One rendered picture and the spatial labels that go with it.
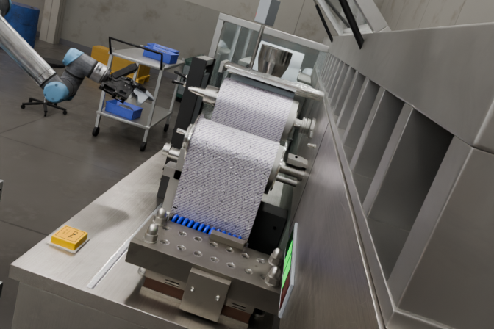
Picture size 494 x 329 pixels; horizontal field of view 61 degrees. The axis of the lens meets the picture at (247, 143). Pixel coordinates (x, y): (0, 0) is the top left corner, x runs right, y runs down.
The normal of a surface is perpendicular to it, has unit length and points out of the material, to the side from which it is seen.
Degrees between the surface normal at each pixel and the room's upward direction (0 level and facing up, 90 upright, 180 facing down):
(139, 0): 90
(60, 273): 0
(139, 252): 90
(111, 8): 90
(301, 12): 90
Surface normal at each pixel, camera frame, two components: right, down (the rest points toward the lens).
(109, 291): 0.29, -0.92
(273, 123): -0.14, 0.27
